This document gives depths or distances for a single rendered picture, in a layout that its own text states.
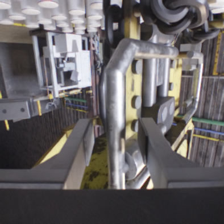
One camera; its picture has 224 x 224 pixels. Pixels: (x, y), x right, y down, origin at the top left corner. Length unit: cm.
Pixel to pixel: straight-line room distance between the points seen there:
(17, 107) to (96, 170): 19
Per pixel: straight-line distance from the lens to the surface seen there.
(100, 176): 34
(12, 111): 26
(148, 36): 28
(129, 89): 25
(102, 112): 25
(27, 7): 188
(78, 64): 467
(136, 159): 16
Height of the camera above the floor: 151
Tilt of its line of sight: 18 degrees up
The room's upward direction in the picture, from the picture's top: 178 degrees clockwise
